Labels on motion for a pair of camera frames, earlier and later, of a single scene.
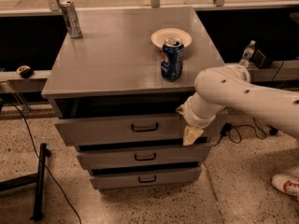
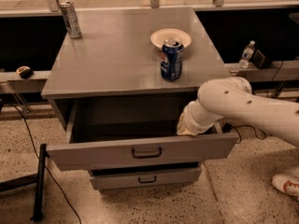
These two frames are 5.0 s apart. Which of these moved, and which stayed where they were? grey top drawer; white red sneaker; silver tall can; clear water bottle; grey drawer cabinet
Moved: grey top drawer
Stayed: grey drawer cabinet; silver tall can; white red sneaker; clear water bottle
